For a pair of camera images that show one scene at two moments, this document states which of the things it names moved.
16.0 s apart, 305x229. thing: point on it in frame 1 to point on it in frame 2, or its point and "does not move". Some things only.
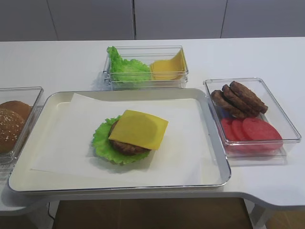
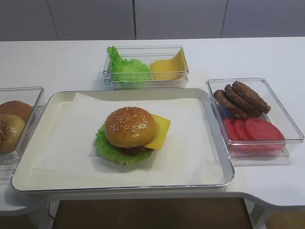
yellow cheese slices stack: x=173 y=68 does not move
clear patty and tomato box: x=253 y=130 does not move
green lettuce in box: x=130 y=70 does not move
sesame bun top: x=11 y=124 to x=130 y=127
